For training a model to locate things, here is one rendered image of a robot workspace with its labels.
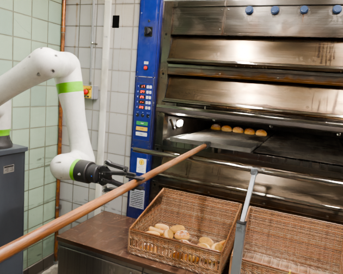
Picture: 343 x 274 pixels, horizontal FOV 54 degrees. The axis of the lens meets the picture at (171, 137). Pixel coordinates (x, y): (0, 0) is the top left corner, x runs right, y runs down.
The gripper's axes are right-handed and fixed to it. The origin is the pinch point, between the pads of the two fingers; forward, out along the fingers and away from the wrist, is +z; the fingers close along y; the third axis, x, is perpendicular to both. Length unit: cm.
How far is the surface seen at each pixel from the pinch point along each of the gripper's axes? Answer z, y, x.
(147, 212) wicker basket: -27, 42, -72
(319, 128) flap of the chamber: 64, -22, -84
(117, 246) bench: -37, 60, -54
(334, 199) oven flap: 78, 19, -98
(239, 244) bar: 36, 32, -39
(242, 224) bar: 36, 22, -39
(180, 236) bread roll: -6, 56, -79
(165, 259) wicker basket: -4, 57, -50
